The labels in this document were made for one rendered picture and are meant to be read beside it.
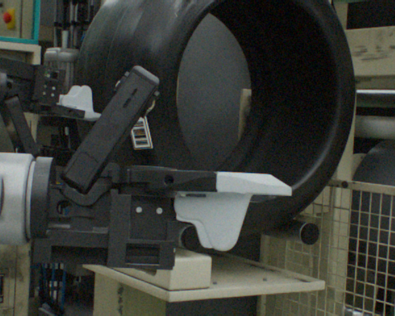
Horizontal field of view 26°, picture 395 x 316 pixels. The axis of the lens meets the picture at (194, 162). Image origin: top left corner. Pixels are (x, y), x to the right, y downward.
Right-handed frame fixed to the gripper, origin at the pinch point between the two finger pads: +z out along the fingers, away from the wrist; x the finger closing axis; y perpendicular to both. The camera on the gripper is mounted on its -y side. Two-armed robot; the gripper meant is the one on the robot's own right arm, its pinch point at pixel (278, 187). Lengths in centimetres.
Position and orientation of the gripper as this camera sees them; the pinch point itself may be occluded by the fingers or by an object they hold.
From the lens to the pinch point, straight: 71.9
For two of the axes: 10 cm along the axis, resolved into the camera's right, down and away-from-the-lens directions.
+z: 10.0, 0.5, 0.6
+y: -0.5, 10.0, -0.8
